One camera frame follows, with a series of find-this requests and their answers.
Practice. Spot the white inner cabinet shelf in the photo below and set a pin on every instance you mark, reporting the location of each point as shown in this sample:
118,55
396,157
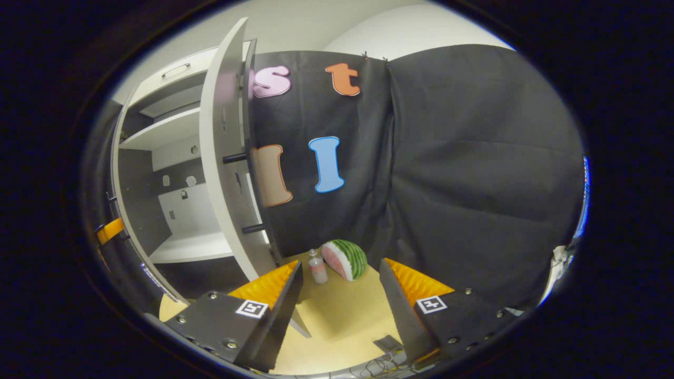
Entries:
163,129

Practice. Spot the small clear bottle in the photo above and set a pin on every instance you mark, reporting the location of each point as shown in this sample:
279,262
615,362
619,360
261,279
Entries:
318,269

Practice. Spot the striped watermelon half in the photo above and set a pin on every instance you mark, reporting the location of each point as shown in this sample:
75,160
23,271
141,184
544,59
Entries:
353,258

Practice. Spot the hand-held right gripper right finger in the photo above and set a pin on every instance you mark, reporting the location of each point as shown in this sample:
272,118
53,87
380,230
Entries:
403,310

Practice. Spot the black backdrop cloth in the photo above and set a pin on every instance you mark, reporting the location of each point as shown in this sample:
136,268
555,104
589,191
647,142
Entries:
474,184

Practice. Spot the white double-door shoe cabinet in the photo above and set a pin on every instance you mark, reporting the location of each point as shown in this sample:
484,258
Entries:
197,216

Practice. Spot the white crumpled object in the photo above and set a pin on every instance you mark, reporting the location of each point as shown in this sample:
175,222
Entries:
559,258

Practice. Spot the white cabinet drawer front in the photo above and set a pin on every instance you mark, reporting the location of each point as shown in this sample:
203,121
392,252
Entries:
174,79

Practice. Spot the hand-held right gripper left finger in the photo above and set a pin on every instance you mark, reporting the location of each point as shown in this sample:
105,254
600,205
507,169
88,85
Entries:
279,316

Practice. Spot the camera sticker cabinet door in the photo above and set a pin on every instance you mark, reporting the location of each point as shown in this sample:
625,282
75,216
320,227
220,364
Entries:
167,289

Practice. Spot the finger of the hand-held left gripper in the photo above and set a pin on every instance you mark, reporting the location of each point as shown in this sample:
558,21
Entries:
110,231

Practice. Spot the small dark flat object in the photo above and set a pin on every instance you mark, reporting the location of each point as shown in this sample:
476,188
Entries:
388,343

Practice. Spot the headphone sticker cabinet door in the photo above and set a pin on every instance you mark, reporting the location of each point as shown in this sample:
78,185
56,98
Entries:
218,105

